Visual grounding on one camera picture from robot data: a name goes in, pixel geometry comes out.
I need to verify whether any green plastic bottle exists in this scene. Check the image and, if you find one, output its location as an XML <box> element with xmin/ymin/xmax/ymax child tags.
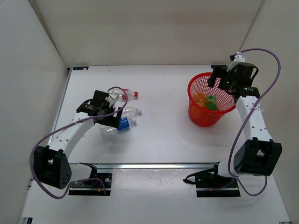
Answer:
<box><xmin>206</xmin><ymin>95</ymin><xmax>217</xmax><ymax>111</ymax></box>

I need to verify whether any orange bottle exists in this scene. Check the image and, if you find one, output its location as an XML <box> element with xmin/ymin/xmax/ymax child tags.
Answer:
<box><xmin>193</xmin><ymin>93</ymin><xmax>206</xmax><ymax>108</ymax></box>
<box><xmin>190</xmin><ymin>105</ymin><xmax>203</xmax><ymax>116</ymax></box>

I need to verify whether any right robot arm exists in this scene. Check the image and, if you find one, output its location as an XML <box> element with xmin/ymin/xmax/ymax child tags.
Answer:
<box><xmin>207</xmin><ymin>52</ymin><xmax>282</xmax><ymax>187</ymax></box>

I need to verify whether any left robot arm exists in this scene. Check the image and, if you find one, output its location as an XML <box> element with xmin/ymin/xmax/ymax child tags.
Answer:
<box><xmin>30</xmin><ymin>90</ymin><xmax>123</xmax><ymax>189</ymax></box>

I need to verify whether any red mesh plastic bin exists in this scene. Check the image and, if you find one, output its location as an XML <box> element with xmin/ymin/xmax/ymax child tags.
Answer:
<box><xmin>187</xmin><ymin>72</ymin><xmax>235</xmax><ymax>127</ymax></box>

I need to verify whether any right corner dark label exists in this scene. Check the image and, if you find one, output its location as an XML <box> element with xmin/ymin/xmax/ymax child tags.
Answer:
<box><xmin>211</xmin><ymin>65</ymin><xmax>227</xmax><ymax>69</ymax></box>

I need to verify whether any corner dark label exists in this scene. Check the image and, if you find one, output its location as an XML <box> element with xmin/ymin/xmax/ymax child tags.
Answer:
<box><xmin>72</xmin><ymin>66</ymin><xmax>89</xmax><ymax>70</ymax></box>
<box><xmin>211</xmin><ymin>65</ymin><xmax>227</xmax><ymax>69</ymax></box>

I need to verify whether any red label clear bottle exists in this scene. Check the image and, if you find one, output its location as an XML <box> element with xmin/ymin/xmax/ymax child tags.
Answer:
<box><xmin>110</xmin><ymin>88</ymin><xmax>138</xmax><ymax>100</ymax></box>

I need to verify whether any blue label clear bottle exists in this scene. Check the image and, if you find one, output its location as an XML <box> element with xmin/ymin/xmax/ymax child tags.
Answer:
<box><xmin>100</xmin><ymin>117</ymin><xmax>137</xmax><ymax>138</ymax></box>

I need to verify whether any clear unlabelled plastic bottle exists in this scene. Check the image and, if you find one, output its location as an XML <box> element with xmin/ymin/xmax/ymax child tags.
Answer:
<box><xmin>121</xmin><ymin>106</ymin><xmax>142</xmax><ymax>117</ymax></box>

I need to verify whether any left corner dark label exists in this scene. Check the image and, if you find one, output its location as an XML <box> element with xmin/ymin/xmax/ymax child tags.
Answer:
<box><xmin>72</xmin><ymin>66</ymin><xmax>89</xmax><ymax>70</ymax></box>

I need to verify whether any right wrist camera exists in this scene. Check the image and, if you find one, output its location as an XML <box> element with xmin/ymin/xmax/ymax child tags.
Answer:
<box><xmin>227</xmin><ymin>51</ymin><xmax>246</xmax><ymax>71</ymax></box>

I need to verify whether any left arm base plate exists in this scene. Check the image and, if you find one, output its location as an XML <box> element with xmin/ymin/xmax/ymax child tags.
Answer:
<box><xmin>68</xmin><ymin>169</ymin><xmax>113</xmax><ymax>196</ymax></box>

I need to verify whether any aluminium table edge rail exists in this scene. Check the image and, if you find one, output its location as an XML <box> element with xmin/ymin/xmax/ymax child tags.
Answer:
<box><xmin>66</xmin><ymin>163</ymin><xmax>220</xmax><ymax>170</ymax></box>

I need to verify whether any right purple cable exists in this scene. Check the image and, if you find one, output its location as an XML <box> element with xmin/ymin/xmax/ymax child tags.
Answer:
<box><xmin>228</xmin><ymin>48</ymin><xmax>281</xmax><ymax>196</ymax></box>

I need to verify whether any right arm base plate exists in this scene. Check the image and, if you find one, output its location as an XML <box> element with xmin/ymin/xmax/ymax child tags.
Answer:
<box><xmin>183</xmin><ymin>170</ymin><xmax>241</xmax><ymax>198</ymax></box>

